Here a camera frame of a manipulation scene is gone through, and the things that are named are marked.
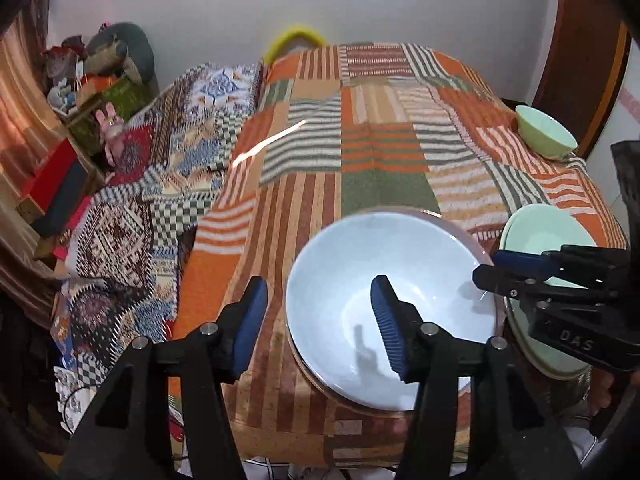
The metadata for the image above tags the red box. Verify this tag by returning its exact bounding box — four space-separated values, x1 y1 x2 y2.
20 137 81 207

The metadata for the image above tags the green plate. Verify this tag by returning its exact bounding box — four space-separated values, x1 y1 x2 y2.
499 204 598 378

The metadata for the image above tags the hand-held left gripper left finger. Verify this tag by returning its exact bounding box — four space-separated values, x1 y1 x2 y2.
60 275 269 480

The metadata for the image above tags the yellow curved bar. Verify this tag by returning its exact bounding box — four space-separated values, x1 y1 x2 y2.
262 27 329 64

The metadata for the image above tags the orange striped patchwork tablecloth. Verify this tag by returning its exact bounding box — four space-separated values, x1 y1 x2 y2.
170 42 628 466

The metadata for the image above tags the person's right hand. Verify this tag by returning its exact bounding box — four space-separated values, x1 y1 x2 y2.
587 372 627 412

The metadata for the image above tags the green bowl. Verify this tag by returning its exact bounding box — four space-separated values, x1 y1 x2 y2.
515 104 579 161

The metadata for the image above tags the patterned patchwork blanket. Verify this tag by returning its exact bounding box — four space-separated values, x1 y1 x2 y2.
50 62 266 401

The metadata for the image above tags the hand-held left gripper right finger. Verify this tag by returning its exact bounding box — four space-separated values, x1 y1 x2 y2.
369 274 584 480

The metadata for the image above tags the green box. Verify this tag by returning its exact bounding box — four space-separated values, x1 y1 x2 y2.
67 75 147 154

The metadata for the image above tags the grey plush toy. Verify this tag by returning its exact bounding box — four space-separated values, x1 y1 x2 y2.
82 22 156 84

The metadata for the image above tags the dark grey object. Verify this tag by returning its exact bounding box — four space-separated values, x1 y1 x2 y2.
611 141 640 221

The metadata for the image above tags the white bowl with black dots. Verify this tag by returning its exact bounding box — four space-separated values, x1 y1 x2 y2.
285 210 501 409

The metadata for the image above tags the wooden door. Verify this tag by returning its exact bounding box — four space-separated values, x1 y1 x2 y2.
530 0 634 157

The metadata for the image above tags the dark blue box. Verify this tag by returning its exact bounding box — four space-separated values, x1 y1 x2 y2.
32 162 94 239

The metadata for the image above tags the pink bunny toy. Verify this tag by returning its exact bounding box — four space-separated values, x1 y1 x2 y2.
96 102 126 161

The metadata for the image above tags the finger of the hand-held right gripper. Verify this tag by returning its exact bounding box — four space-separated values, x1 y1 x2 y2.
472 264 602 307
492 245 629 287

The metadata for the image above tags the orange striped curtain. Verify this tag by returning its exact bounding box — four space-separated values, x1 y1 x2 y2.
0 0 66 311

